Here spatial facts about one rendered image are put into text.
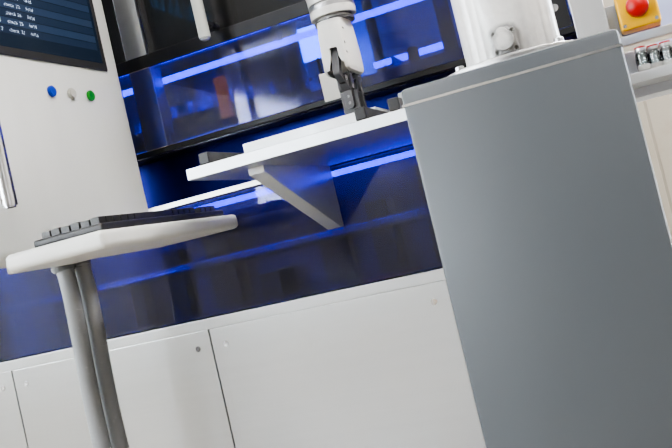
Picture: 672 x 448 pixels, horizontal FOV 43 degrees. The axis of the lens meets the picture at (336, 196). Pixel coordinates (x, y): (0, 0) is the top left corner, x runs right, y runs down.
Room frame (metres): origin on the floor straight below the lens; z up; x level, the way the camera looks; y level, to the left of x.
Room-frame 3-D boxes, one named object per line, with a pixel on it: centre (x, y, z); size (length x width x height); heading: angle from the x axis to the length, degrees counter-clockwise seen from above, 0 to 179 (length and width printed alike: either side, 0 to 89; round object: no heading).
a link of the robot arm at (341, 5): (1.55, -0.07, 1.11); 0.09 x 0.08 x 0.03; 161
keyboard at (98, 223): (1.56, 0.36, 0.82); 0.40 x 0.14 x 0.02; 159
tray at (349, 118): (1.68, -0.03, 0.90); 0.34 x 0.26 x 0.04; 161
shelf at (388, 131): (1.55, -0.17, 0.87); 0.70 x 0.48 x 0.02; 71
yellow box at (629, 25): (1.59, -0.63, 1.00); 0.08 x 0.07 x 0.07; 161
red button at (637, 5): (1.55, -0.62, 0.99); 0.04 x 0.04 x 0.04; 71
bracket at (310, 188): (1.63, 0.07, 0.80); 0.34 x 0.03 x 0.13; 161
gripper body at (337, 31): (1.55, -0.07, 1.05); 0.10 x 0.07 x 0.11; 161
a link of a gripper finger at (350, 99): (1.52, -0.06, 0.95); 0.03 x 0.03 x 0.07; 71
